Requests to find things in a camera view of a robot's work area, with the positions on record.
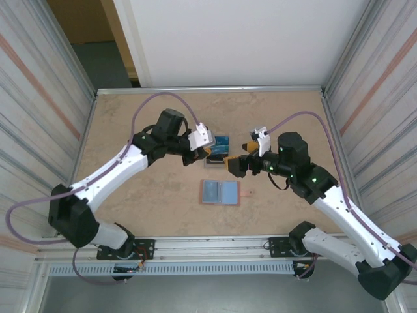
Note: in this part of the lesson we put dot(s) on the aluminium frame crossbar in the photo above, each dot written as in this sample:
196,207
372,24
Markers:
208,89

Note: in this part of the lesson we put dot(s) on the teal credit card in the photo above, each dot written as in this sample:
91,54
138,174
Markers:
221,150

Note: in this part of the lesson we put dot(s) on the small green circuit board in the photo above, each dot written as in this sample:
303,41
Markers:
128,269

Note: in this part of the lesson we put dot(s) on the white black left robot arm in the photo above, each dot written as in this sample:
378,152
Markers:
110,169

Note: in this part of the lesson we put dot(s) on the aluminium table side rail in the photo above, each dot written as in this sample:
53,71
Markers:
92,111
329,111

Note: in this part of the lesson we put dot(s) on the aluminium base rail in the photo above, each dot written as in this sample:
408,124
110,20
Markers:
208,244

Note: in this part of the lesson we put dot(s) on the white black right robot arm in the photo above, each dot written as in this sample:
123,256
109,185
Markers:
325,247

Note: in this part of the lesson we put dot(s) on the pink leather card holder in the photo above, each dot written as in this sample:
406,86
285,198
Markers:
229,192

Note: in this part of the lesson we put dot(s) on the brown wooden door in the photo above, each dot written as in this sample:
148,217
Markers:
81,19

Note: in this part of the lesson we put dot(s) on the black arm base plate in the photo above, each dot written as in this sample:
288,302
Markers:
275,247
146,249

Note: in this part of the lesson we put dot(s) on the aluminium corner post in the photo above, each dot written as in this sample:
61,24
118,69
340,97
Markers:
68,49
351,49

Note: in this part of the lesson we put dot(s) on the striped translucent side panel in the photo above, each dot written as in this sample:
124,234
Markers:
29,130
384,130

